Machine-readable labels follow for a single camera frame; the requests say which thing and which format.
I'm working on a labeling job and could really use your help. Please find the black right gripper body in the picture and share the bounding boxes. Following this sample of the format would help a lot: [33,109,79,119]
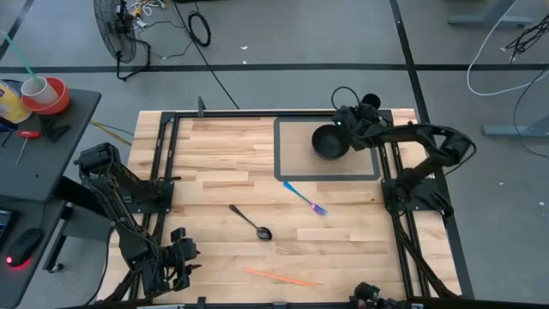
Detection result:
[331,93,383,151]

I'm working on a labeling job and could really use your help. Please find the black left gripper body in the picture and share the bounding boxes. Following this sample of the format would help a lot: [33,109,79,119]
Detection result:
[159,227,199,294]

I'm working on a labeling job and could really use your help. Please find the black bowl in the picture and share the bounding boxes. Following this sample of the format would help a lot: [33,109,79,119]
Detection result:
[311,124,353,161]

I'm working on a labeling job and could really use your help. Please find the grey-bordered placemat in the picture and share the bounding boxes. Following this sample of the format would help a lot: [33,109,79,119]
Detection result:
[273,116,382,183]

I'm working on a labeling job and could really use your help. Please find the black spoon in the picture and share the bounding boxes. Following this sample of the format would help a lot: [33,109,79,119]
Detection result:
[227,203,274,242]

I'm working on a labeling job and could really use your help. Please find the blue purple fork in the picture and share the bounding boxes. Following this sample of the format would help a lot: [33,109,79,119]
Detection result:
[282,180,329,217]

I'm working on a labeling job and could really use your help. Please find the orange chopstick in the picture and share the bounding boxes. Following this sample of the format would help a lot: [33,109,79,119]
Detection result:
[241,267,322,288]

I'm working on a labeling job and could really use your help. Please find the black computer mouse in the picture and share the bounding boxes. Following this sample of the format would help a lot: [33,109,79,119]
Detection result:
[5,227,45,269]

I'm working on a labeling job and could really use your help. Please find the grey side table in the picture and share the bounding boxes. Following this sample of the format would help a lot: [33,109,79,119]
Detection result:
[0,78,103,308]

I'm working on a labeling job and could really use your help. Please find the grey desk foot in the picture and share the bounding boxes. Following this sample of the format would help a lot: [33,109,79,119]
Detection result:
[447,0,549,27]
[481,113,549,139]

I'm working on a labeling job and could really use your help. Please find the dark tablet screen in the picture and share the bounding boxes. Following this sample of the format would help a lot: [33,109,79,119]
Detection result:
[0,209,21,245]

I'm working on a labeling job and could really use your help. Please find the small black stand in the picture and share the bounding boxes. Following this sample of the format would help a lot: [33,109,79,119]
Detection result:
[39,114,73,143]

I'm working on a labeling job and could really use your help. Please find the red bowl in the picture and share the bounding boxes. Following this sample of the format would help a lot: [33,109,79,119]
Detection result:
[21,76,72,117]

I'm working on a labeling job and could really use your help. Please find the white paper cup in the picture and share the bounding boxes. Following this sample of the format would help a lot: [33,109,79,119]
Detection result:
[20,76,60,106]

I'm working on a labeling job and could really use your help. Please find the yellow container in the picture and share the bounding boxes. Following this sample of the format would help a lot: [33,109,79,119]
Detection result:
[0,80,33,125]

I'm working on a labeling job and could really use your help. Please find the black floor fan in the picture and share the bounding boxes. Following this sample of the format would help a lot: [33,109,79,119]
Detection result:
[93,0,152,82]

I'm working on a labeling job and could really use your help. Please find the green straw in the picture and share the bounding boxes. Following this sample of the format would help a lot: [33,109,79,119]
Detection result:
[0,29,45,88]

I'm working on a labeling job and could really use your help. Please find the black aluminium table frame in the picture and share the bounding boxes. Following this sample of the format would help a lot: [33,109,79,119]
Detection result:
[102,108,463,309]

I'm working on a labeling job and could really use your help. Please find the white floor cable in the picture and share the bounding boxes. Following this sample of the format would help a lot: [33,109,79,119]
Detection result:
[466,0,549,98]

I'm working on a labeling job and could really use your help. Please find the long black floor cable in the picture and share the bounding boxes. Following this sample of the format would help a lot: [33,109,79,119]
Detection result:
[171,0,241,110]

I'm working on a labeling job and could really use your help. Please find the yellow floor cable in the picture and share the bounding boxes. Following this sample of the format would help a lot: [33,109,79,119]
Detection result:
[88,119,135,148]

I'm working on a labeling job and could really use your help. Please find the coiled black cable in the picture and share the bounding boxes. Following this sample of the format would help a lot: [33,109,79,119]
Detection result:
[186,9,213,49]

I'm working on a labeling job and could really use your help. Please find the tangled black cables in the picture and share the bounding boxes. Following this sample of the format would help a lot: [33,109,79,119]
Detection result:
[504,14,549,64]

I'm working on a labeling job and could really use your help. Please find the red-handled screwdriver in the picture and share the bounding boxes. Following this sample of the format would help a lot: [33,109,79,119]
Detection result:
[15,130,42,167]

